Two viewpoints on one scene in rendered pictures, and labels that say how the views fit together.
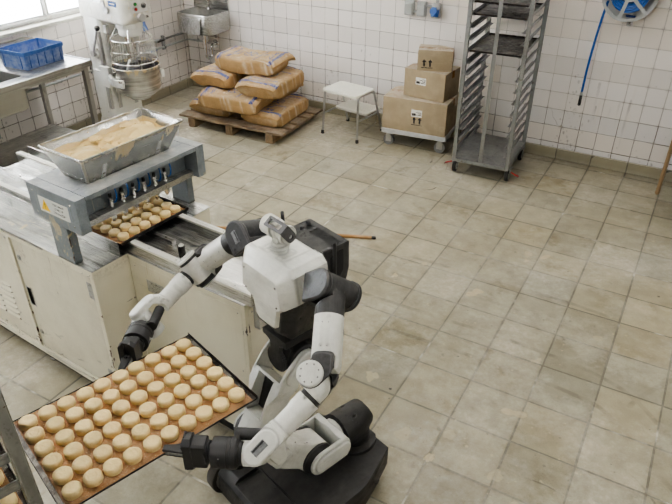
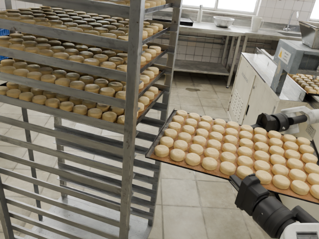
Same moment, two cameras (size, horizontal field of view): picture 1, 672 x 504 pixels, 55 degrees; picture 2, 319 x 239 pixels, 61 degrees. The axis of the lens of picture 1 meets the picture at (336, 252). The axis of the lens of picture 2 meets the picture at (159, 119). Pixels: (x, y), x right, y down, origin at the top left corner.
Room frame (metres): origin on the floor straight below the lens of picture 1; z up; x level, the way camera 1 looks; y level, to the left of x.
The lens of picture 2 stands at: (0.62, 0.04, 1.51)
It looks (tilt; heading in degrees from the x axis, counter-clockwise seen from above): 28 degrees down; 56
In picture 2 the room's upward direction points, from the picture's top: 7 degrees clockwise
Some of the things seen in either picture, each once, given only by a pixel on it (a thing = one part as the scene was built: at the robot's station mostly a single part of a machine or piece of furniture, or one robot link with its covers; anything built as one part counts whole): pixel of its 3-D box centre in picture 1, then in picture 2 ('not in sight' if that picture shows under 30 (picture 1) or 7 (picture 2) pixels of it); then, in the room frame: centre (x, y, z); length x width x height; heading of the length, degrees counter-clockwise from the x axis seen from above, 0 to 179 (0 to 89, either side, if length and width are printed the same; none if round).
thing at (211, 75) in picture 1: (229, 71); not in sight; (6.37, 1.08, 0.47); 0.72 x 0.42 x 0.17; 151
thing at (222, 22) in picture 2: not in sight; (222, 22); (3.78, 3.30, 0.94); 0.33 x 0.33 x 0.12
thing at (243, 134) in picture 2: (128, 387); (245, 135); (1.44, 0.64, 0.97); 0.05 x 0.05 x 0.02
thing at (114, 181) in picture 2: not in sight; (104, 179); (1.06, 1.21, 0.42); 0.64 x 0.03 x 0.03; 132
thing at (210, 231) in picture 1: (138, 202); not in sight; (2.82, 0.98, 0.87); 2.01 x 0.03 x 0.07; 56
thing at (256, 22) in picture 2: not in sight; (256, 24); (4.13, 2.95, 0.98); 0.20 x 0.14 x 0.20; 101
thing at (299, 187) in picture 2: (221, 404); (299, 187); (1.37, 0.34, 0.97); 0.05 x 0.05 x 0.02
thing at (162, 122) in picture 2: not in sight; (104, 110); (1.06, 1.21, 0.87); 0.64 x 0.03 x 0.03; 132
